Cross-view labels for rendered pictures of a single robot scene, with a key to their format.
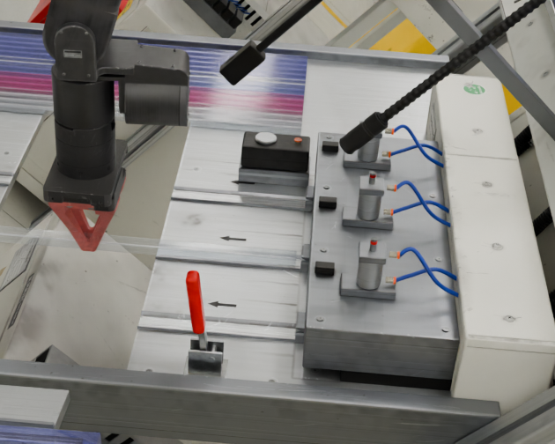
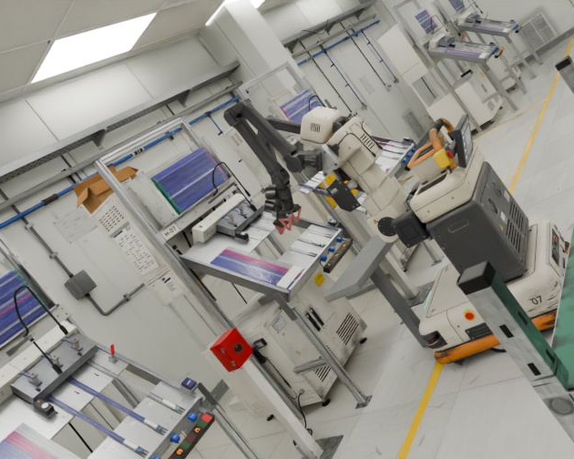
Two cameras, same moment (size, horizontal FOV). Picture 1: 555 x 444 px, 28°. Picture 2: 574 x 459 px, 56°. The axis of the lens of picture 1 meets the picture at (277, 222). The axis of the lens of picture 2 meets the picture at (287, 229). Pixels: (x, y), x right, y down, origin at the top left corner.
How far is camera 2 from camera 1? 383 cm
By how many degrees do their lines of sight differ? 108
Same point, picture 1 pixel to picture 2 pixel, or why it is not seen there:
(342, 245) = (249, 212)
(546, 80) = (198, 210)
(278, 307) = (259, 220)
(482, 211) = (226, 208)
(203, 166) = (252, 243)
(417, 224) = (235, 212)
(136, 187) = not seen: outside the picture
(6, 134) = (285, 258)
